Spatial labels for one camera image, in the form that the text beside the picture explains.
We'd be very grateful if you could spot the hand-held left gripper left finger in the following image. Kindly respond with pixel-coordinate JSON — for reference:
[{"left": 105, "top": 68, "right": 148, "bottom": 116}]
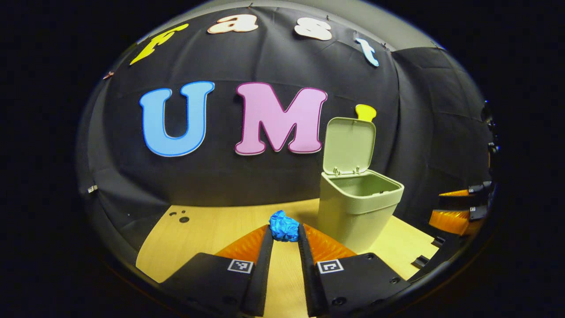
[{"left": 159, "top": 224, "right": 274, "bottom": 318}]

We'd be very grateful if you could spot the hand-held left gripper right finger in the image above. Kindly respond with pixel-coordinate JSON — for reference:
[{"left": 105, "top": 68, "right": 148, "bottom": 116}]
[{"left": 298, "top": 223, "right": 411, "bottom": 318}]

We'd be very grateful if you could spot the blue paper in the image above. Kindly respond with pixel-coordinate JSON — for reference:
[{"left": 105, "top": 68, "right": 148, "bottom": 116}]
[{"left": 269, "top": 210, "right": 301, "bottom": 242}]

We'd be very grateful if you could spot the pale green desktop garbage bin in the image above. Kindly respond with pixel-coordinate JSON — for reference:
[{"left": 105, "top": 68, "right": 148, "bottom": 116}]
[{"left": 317, "top": 117, "right": 405, "bottom": 254}]

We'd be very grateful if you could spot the wooden desktop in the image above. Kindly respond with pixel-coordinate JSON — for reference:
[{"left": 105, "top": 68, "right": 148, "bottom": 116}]
[{"left": 136, "top": 198, "right": 440, "bottom": 318}]

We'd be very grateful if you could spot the black backdrop cloth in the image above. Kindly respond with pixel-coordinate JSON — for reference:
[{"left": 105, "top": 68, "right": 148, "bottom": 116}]
[{"left": 77, "top": 4, "right": 497, "bottom": 274}]

